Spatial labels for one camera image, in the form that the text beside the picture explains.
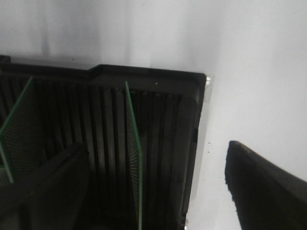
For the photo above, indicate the black slotted board rack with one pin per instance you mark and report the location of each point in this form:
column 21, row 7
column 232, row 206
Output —
column 89, row 107

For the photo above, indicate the green circuit board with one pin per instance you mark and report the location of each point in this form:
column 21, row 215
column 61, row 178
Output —
column 135, row 158
column 22, row 136

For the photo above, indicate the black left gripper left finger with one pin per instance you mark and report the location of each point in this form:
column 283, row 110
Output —
column 50, row 197

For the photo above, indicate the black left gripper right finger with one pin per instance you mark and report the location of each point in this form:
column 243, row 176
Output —
column 266, row 196

